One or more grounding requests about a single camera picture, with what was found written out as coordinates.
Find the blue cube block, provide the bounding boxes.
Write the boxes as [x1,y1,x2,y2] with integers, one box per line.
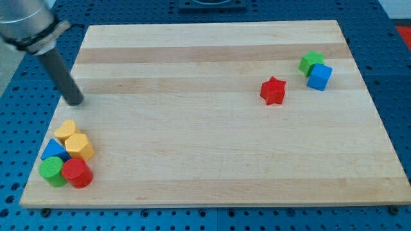
[307,64,333,91]

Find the yellow heart block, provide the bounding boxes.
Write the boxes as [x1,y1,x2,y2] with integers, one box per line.
[54,119,81,143]

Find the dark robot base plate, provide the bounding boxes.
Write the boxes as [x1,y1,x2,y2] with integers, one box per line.
[176,0,248,11]

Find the yellow hexagon block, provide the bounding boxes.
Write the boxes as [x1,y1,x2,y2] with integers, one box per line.
[65,133,95,161]

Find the green cylinder block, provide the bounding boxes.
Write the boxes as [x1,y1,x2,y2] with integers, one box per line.
[39,157,67,187]

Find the red cylinder block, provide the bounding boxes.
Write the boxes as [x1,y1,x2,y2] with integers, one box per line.
[62,158,94,189]

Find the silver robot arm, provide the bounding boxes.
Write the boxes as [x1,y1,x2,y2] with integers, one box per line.
[1,0,83,106]

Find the green star block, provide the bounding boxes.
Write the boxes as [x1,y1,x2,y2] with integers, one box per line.
[298,50,325,77]

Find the red star block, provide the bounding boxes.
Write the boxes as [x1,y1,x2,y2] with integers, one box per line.
[260,76,286,105]

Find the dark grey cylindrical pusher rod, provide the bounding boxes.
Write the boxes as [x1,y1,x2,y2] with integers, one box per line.
[37,48,83,106]

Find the light wooden board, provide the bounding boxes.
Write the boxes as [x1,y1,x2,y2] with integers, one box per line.
[20,20,410,209]

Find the black cable around arm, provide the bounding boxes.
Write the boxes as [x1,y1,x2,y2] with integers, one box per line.
[0,17,62,52]

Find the blue triangle block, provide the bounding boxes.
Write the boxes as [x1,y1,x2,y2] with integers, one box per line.
[40,139,71,162]

